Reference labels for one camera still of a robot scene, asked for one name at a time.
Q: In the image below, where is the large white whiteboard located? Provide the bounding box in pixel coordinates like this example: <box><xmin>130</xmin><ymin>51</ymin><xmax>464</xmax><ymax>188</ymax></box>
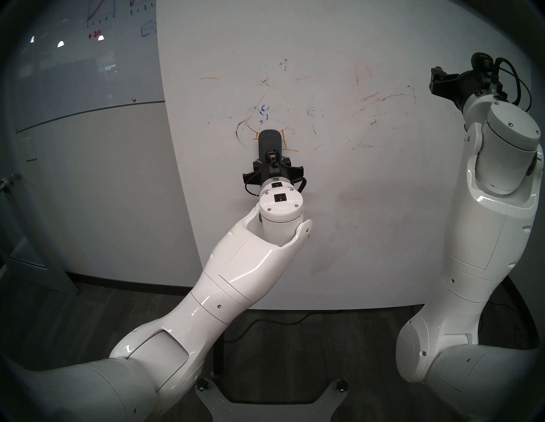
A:
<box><xmin>157</xmin><ymin>0</ymin><xmax>535</xmax><ymax>312</ymax></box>

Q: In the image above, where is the black whiteboard stand post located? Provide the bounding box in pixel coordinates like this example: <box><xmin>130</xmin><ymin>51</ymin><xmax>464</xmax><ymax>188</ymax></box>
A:
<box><xmin>212</xmin><ymin>336</ymin><xmax>225</xmax><ymax>377</ymax></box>

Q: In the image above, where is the glass wall board with writing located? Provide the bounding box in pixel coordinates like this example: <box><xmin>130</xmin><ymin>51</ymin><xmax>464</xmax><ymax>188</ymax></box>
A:
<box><xmin>13</xmin><ymin>0</ymin><xmax>166</xmax><ymax>133</ymax></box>

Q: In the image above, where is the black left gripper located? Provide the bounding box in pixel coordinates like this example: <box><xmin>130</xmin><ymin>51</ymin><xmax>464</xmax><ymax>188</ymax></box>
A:
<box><xmin>242</xmin><ymin>157</ymin><xmax>305</xmax><ymax>187</ymax></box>

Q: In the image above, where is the dark grey whiteboard eraser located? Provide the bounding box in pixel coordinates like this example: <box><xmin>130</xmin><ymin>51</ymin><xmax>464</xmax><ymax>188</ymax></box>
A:
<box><xmin>258</xmin><ymin>130</ymin><xmax>282</xmax><ymax>162</ymax></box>

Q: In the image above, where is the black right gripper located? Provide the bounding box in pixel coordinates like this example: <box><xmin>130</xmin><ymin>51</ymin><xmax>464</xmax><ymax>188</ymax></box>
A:
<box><xmin>429</xmin><ymin>66</ymin><xmax>484</xmax><ymax>111</ymax></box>

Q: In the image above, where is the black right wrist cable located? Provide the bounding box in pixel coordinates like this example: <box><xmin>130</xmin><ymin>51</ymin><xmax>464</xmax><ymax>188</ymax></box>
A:
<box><xmin>492</xmin><ymin>57</ymin><xmax>533</xmax><ymax>113</ymax></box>

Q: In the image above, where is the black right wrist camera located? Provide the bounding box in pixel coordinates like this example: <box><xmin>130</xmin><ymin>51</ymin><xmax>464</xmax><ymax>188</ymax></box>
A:
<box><xmin>470</xmin><ymin>52</ymin><xmax>496</xmax><ymax>83</ymax></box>

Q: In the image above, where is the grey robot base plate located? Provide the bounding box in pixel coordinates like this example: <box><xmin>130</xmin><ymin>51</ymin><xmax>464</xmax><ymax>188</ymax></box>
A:
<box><xmin>195</xmin><ymin>379</ymin><xmax>349</xmax><ymax>422</ymax></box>

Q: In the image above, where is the black floor cable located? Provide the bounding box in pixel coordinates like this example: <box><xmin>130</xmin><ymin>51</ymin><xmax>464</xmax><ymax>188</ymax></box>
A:
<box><xmin>224</xmin><ymin>313</ymin><xmax>316</xmax><ymax>344</ymax></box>

